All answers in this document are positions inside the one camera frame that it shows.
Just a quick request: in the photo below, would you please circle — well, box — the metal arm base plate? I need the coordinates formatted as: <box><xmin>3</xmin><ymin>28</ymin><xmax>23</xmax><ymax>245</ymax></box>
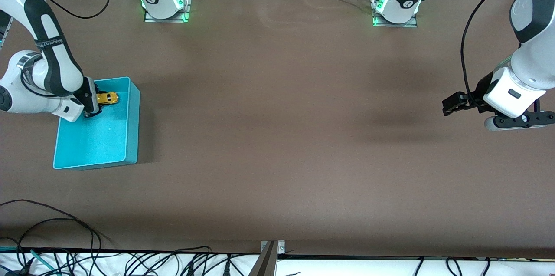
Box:
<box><xmin>144</xmin><ymin>0</ymin><xmax>192</xmax><ymax>23</ymax></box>
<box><xmin>372</xmin><ymin>0</ymin><xmax>418</xmax><ymax>28</ymax></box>

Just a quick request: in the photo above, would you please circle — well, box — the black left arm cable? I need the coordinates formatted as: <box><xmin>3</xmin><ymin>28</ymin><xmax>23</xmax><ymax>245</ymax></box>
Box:
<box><xmin>460</xmin><ymin>0</ymin><xmax>555</xmax><ymax>99</ymax></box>

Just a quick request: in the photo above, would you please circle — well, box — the metal corner bracket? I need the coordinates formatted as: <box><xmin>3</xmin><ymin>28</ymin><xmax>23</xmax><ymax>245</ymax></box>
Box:
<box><xmin>260</xmin><ymin>240</ymin><xmax>286</xmax><ymax>255</ymax></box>

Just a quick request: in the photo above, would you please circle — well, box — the dark metal post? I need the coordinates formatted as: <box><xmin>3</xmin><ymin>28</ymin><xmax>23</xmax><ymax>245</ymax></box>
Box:
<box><xmin>248</xmin><ymin>241</ymin><xmax>278</xmax><ymax>276</ymax></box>

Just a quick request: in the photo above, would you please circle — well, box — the yellow toy beetle car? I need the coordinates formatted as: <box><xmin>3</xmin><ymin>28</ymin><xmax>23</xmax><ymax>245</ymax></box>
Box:
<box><xmin>96</xmin><ymin>92</ymin><xmax>120</xmax><ymax>105</ymax></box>

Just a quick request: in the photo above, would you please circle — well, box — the teal cable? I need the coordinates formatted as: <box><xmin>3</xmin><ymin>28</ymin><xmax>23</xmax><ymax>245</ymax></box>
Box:
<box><xmin>0</xmin><ymin>246</ymin><xmax>57</xmax><ymax>276</ymax></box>

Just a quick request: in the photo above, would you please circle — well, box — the short looping black cable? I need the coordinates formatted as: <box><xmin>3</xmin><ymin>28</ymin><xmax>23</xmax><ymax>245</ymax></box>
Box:
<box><xmin>17</xmin><ymin>218</ymin><xmax>102</xmax><ymax>253</ymax></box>

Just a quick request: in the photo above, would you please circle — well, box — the teal plastic box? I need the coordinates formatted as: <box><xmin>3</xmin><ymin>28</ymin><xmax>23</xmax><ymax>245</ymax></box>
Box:
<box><xmin>52</xmin><ymin>76</ymin><xmax>141</xmax><ymax>170</ymax></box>

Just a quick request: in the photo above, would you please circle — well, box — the long looping black cable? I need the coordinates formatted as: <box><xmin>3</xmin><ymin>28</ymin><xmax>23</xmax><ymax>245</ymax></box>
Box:
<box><xmin>0</xmin><ymin>199</ymin><xmax>114</xmax><ymax>253</ymax></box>

